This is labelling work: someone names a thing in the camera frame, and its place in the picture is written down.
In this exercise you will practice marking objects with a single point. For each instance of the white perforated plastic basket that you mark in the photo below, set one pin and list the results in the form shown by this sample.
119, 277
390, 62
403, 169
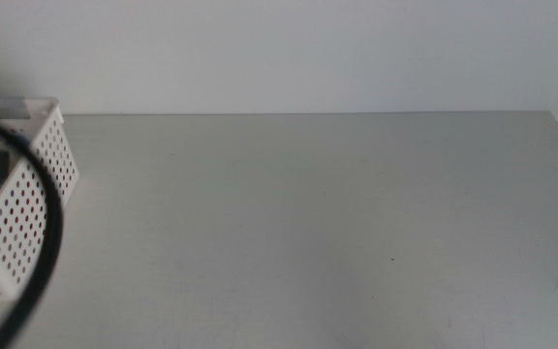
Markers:
41, 145

